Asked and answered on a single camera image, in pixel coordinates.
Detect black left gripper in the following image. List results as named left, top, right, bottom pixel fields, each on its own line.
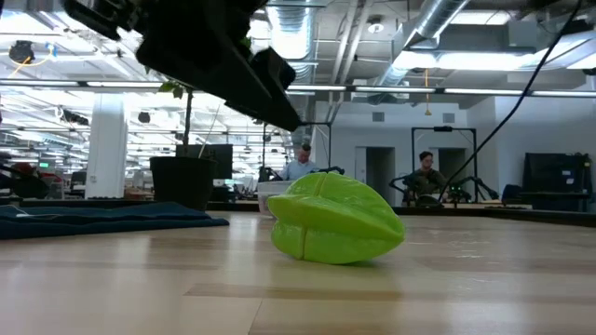
left=62, top=0, right=304, bottom=133

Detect dark blue folded cloth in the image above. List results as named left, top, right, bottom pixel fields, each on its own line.
left=0, top=201, right=230, bottom=241

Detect white square column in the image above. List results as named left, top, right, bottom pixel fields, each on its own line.
left=85, top=92, right=129, bottom=200

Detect black cabinet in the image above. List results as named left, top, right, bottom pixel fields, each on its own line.
left=521, top=152, right=594, bottom=213

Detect black background monitor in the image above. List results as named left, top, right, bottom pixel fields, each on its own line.
left=174, top=143, right=235, bottom=181

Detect green plant in black pot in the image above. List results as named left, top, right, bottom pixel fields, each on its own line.
left=148, top=35, right=255, bottom=211

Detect person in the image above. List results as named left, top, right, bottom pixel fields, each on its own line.
left=278, top=142, right=321, bottom=183
left=403, top=150, right=449, bottom=207

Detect black cable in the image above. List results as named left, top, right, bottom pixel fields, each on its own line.
left=439, top=0, right=584, bottom=205

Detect black stand frame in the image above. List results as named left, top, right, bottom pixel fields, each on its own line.
left=262, top=120, right=333, bottom=181
left=410, top=125, right=479, bottom=205

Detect clear plastic tupperware container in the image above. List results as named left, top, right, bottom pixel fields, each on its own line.
left=256, top=180, right=299, bottom=218

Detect silver ventilation duct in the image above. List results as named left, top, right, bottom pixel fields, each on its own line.
left=265, top=0, right=318, bottom=145
left=372, top=0, right=471, bottom=89

